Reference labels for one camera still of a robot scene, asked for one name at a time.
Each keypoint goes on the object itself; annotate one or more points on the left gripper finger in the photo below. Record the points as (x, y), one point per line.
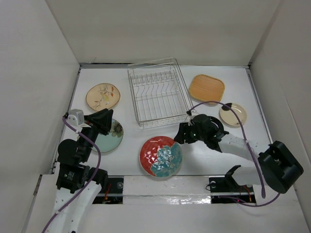
(97, 118)
(105, 121)

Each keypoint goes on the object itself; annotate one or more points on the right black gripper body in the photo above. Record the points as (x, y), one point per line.
(192, 134)

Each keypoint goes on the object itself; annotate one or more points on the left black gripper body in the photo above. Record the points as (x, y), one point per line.
(92, 133)

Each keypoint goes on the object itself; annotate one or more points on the black round plate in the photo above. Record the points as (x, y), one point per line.
(215, 125)

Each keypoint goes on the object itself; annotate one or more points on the red teal flower plate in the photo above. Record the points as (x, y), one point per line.
(161, 157)

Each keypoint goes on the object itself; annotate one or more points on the woven bamboo square tray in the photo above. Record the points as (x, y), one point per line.
(206, 88)

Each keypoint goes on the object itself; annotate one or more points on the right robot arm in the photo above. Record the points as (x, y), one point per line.
(274, 165)

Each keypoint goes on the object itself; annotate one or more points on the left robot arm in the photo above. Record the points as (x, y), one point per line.
(78, 184)

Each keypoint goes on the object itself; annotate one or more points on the light green flower plate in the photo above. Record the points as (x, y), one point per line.
(110, 141)

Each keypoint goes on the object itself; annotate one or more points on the beige bird pattern plate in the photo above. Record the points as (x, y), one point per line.
(102, 96)

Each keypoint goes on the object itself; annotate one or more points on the cream plate black spot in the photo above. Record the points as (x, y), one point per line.
(233, 114)

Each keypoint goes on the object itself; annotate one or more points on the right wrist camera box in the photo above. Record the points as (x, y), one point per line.
(191, 115)

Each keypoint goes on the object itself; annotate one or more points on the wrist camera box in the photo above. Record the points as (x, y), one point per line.
(191, 115)
(75, 117)

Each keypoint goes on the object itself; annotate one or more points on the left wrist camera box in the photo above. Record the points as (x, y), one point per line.
(75, 117)

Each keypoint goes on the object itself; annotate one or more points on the metal wire dish rack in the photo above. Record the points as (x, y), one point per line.
(159, 93)

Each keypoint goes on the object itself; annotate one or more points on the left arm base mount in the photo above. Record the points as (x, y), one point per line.
(113, 193)

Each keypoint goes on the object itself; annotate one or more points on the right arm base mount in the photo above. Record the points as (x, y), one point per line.
(223, 190)

